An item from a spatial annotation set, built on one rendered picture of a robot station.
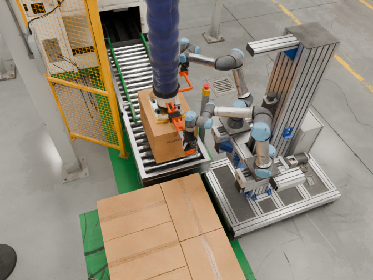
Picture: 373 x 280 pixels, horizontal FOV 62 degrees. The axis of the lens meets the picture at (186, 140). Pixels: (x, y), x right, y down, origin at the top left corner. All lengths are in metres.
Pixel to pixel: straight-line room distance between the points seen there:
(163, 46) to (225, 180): 1.72
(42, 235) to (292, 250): 2.53
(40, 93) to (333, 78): 4.26
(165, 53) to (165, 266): 1.65
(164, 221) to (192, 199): 0.33
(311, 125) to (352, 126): 2.10
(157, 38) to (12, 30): 1.04
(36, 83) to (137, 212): 1.39
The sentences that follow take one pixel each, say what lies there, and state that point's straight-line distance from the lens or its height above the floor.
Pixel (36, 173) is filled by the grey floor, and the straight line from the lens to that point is 4.03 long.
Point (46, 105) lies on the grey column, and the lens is 3.08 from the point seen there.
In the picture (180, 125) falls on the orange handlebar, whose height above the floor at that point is 1.23.
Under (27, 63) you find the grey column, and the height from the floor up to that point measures 1.56.
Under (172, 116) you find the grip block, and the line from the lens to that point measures 2.58.
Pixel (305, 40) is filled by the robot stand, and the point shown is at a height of 2.03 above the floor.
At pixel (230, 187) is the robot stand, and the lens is 3.41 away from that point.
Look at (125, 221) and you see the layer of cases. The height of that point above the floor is 0.54.
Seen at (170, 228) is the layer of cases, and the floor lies 0.54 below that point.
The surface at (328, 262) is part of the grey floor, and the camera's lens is 3.58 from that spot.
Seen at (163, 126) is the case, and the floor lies 1.08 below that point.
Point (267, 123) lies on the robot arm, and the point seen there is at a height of 1.66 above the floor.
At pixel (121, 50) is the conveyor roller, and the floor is 0.51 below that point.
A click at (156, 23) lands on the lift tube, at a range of 2.24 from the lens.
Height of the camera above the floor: 3.09
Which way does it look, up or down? 51 degrees down
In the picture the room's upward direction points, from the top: 3 degrees clockwise
